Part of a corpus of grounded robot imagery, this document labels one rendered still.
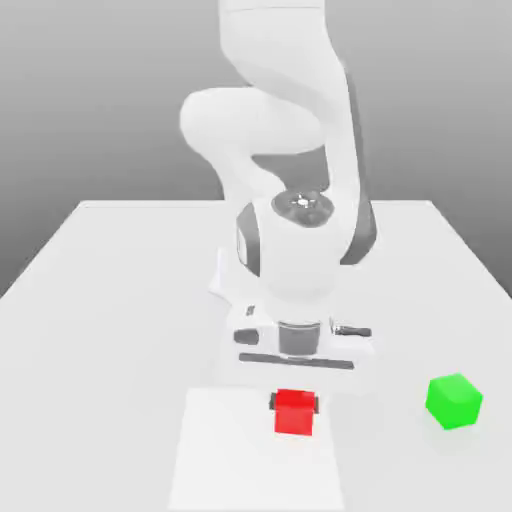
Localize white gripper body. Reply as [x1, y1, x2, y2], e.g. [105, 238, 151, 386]
[232, 346, 363, 390]

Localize small red cube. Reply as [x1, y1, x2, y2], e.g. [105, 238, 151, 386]
[274, 388, 317, 437]

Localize small green cube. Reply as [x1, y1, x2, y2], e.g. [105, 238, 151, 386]
[424, 372, 484, 432]

